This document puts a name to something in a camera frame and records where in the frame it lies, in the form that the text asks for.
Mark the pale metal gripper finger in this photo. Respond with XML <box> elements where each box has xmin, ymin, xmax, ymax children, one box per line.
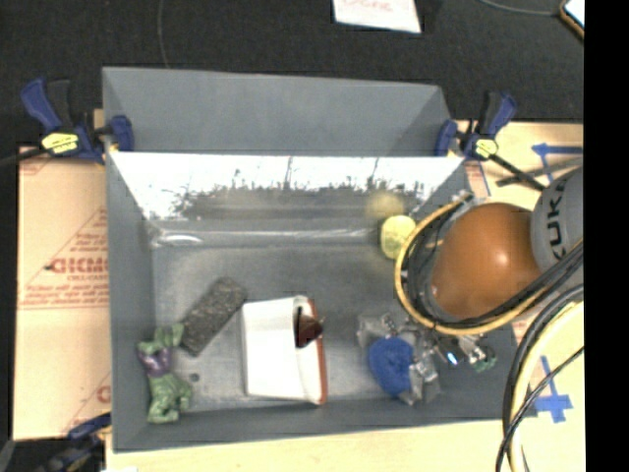
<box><xmin>357</xmin><ymin>312</ymin><xmax>409</xmax><ymax>351</ymax></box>
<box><xmin>397</xmin><ymin>352</ymin><xmax>442</xmax><ymax>406</ymax></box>

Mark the dark red spinning top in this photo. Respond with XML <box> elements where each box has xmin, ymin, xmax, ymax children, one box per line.
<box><xmin>294</xmin><ymin>305</ymin><xmax>326</xmax><ymax>349</ymax></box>

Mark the yellow ball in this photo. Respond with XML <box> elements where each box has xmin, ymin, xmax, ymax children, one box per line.
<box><xmin>378</xmin><ymin>213</ymin><xmax>418</xmax><ymax>261</ymax></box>

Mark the white box red-brown edge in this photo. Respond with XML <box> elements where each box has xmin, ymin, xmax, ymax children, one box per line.
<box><xmin>240</xmin><ymin>294</ymin><xmax>329</xmax><ymax>406</ymax></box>

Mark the dark green flat block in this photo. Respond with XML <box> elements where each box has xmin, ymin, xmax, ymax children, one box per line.
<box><xmin>180</xmin><ymin>276</ymin><xmax>250</xmax><ymax>358</ymax></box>

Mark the green and purple toy figure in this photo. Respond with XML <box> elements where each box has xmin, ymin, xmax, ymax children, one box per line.
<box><xmin>136</xmin><ymin>323</ymin><xmax>194</xmax><ymax>425</ymax></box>

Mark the grey metal bin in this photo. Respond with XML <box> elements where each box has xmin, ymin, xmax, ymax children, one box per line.
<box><xmin>101</xmin><ymin>66</ymin><xmax>518</xmax><ymax>452</ymax></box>

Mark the brown cardboard board red print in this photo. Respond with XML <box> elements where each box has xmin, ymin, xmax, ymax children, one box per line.
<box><xmin>12</xmin><ymin>148</ymin><xmax>113</xmax><ymax>442</ymax></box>

